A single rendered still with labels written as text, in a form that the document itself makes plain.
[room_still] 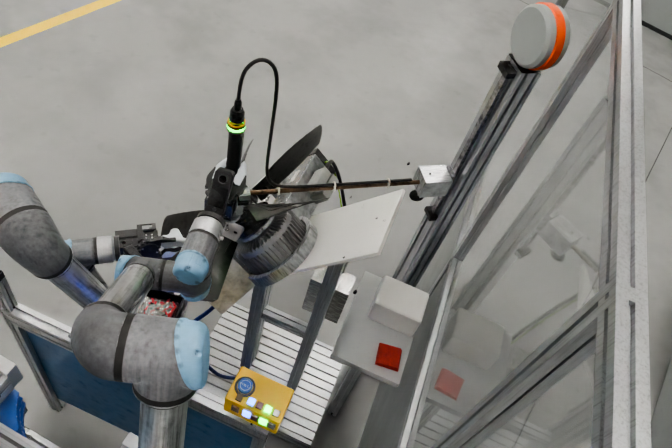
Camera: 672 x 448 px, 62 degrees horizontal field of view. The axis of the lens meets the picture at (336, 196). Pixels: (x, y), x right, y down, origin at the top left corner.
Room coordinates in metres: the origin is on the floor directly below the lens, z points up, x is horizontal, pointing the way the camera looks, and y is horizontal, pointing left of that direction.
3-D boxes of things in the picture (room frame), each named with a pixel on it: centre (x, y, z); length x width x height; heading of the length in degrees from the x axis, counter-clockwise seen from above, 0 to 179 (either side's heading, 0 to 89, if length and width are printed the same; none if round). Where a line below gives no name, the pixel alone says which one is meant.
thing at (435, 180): (1.26, -0.28, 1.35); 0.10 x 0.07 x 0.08; 117
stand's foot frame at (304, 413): (1.08, 0.06, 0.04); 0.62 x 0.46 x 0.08; 82
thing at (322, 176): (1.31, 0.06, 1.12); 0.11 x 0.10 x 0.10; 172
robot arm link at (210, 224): (0.77, 0.27, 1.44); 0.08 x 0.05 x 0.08; 92
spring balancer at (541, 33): (1.30, -0.36, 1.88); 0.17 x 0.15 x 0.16; 172
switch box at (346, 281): (1.15, -0.08, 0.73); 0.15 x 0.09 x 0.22; 82
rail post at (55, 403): (0.68, 0.85, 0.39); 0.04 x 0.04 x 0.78; 82
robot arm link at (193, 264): (0.69, 0.27, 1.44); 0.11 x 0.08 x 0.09; 2
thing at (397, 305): (1.08, -0.32, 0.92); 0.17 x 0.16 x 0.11; 82
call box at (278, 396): (0.57, 0.04, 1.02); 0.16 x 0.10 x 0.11; 82
